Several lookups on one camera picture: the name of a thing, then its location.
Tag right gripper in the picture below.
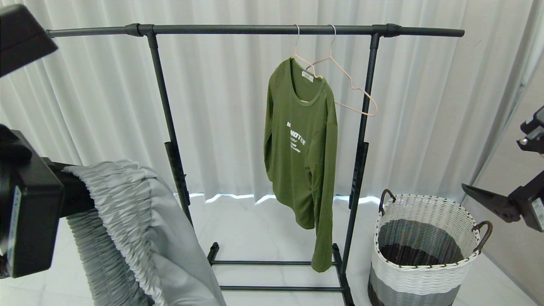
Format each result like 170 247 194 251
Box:
461 170 544 232

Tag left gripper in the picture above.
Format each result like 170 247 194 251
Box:
0 124 65 279

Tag pale grey shorts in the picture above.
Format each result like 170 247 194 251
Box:
63 159 228 306

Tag pink clothes hanger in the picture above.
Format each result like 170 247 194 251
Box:
305 25 379 117
292 25 323 105

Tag green long-sleeved shirt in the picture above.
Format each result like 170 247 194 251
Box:
263 57 339 273

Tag white laundry basket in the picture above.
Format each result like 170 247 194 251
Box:
368 189 493 306

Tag black clothes rack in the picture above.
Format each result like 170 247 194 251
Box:
46 23 465 306

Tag white curtain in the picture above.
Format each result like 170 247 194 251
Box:
0 0 536 204

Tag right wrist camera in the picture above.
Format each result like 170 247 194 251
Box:
516 105 544 154

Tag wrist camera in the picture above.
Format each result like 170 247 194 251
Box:
516 105 544 154
0 4 59 78

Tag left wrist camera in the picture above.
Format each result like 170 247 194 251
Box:
0 4 59 78

